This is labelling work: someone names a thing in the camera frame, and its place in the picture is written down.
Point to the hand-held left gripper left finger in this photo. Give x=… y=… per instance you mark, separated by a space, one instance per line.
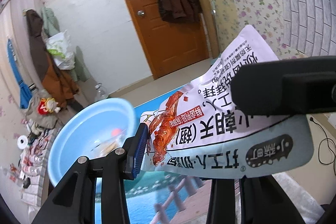
x=140 y=150

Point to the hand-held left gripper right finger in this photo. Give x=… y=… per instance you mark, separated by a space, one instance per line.
x=275 y=203

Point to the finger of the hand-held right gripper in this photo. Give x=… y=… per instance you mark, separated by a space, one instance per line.
x=275 y=87

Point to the clear bag of cotton swabs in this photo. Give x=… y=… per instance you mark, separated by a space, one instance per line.
x=105 y=146

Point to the blue plastic basin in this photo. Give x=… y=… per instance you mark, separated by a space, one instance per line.
x=78 y=129

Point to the white snack packet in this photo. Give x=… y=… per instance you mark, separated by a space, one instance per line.
x=210 y=134

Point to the clear water bottle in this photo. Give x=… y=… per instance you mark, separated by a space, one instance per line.
x=101 y=91

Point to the tan wooden board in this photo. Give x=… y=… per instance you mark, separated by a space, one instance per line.
x=206 y=40

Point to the plush doll with red heart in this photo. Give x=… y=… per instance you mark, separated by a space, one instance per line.
x=47 y=106

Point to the grey cloth bag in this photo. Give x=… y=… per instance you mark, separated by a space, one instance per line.
x=39 y=120

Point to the brown wooden door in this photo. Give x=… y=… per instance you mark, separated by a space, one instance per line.
x=147 y=43

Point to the low tiled shelf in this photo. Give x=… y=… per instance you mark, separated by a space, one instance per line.
x=34 y=187

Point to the brown and orange coat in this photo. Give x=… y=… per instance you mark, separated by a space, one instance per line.
x=52 y=74

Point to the white tape roll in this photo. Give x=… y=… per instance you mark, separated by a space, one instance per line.
x=22 y=141

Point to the white green plastic bag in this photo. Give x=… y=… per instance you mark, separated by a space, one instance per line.
x=59 y=48

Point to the blue hanging bag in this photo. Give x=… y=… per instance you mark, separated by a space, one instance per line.
x=22 y=87

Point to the silver door knob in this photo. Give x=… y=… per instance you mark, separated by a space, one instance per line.
x=141 y=13

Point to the pale green coat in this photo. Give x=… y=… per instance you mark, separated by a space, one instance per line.
x=50 y=19

